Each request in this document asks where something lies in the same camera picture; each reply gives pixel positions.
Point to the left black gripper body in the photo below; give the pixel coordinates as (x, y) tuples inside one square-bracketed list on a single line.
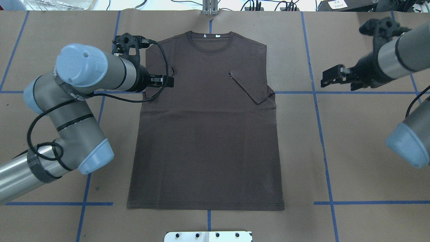
[(141, 80)]

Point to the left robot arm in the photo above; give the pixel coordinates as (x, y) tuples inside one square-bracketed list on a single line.
[(65, 136)]

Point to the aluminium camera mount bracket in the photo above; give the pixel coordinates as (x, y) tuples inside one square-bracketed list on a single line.
[(210, 7)]

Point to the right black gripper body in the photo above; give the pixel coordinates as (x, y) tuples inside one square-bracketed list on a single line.
[(368, 67)]

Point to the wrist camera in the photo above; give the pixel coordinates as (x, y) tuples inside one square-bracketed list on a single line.
[(128, 46), (382, 31)]

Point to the dark brown t-shirt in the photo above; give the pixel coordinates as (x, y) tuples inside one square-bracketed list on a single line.
[(210, 142)]

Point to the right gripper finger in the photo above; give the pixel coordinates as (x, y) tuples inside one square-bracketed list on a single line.
[(334, 75), (358, 85)]

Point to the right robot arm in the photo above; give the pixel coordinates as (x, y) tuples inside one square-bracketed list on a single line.
[(397, 53)]

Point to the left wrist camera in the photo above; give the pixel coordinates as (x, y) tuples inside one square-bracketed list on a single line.
[(128, 46)]

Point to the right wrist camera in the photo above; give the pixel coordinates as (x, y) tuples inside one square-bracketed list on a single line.
[(382, 31)]

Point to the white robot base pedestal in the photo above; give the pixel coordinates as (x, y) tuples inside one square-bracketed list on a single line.
[(209, 236)]

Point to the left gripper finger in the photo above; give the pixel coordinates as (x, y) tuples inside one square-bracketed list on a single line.
[(159, 81)]

